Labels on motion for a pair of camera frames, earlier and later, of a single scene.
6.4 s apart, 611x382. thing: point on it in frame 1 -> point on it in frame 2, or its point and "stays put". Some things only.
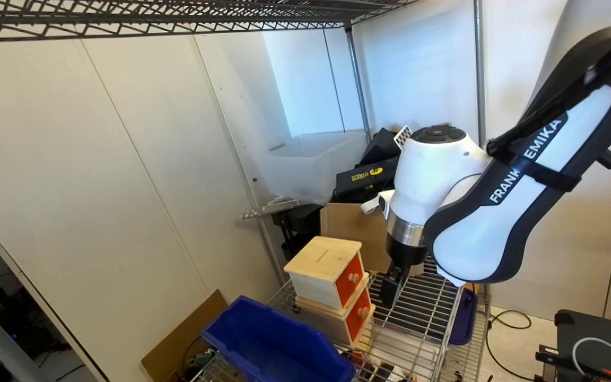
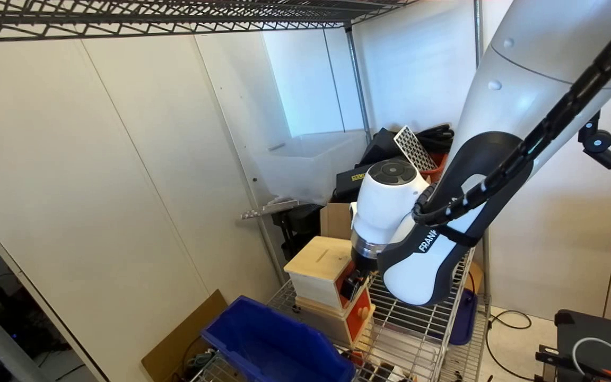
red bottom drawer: (362, 312) stays put
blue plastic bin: (270, 345) stays put
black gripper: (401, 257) -> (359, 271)
